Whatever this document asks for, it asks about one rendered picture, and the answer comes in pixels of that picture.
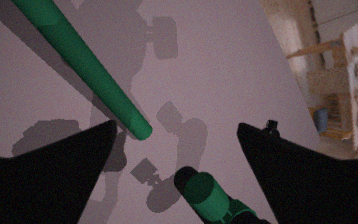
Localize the black ring with small tab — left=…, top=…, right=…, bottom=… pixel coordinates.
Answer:
left=263, top=120, right=280, bottom=137

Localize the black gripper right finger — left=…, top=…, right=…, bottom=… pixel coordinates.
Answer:
left=236, top=123, right=358, bottom=224

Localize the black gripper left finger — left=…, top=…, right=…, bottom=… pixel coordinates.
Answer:
left=0, top=120, right=118, bottom=224

